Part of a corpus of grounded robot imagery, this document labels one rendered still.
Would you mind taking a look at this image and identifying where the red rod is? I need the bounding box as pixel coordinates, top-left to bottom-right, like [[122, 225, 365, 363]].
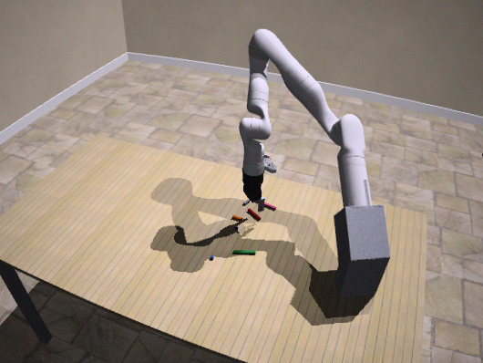
[[248, 209, 261, 221]]

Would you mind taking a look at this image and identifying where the pink rod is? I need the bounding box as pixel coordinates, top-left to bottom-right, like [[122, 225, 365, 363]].
[[264, 202, 276, 210]]

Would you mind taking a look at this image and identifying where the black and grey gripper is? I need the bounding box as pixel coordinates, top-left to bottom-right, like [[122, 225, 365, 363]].
[[242, 154, 277, 212]]

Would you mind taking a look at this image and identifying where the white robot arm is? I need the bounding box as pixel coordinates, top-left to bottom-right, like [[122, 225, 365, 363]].
[[239, 29, 371, 207]]

